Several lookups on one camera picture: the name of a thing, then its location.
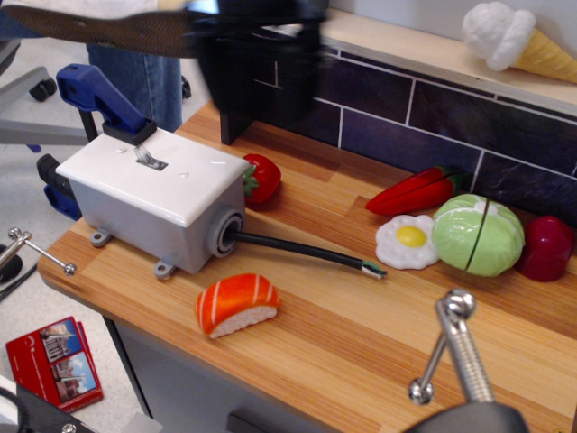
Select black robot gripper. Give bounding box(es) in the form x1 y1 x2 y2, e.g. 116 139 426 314
185 1 328 122

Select clear light switch toggle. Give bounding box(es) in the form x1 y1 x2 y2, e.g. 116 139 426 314
134 144 166 170

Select brown office chair seat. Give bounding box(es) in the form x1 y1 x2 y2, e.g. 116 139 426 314
1 1 207 58

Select blue jeans leg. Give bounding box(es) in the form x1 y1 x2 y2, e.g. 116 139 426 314
87 45 183 132

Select red toy strawberry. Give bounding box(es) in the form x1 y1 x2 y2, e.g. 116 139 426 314
243 153 281 204

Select dark shelf with tile backsplash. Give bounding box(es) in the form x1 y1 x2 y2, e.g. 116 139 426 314
212 6 577 226

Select blue bar clamp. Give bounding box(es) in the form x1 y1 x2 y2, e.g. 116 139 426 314
37 64 157 221

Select red toy chili pepper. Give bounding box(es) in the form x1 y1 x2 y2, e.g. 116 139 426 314
365 166 469 216

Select grey chair base with castor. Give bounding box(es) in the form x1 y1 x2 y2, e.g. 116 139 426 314
1 66 87 145

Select toy fried egg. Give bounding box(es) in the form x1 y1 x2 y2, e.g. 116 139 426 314
375 215 439 270

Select salmon sushi toy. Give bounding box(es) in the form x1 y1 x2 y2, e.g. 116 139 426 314
195 273 280 339

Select toy ice cream cone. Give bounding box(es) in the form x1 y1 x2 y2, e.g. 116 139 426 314
462 2 576 84

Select green toy cabbage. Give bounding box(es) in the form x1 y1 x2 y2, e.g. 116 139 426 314
432 194 525 277

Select metal clamp screw right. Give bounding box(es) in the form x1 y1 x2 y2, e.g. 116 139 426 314
408 289 495 406

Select dark red toy fruit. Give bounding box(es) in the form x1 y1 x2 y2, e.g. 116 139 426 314
515 216 575 282

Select grey cabinet under counter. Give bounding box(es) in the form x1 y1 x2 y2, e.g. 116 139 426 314
105 318 323 432

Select red booklet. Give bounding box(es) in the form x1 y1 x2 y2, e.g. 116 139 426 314
5 317 104 413

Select black device bottom left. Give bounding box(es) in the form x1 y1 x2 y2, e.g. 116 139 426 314
1 385 95 433

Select grey switch box white plate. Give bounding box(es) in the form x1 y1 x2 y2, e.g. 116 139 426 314
56 129 250 279

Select black electrical cable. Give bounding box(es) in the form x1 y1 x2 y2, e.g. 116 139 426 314
227 230 389 281

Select metal clamp handle left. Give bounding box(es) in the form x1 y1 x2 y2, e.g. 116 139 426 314
0 227 78 279

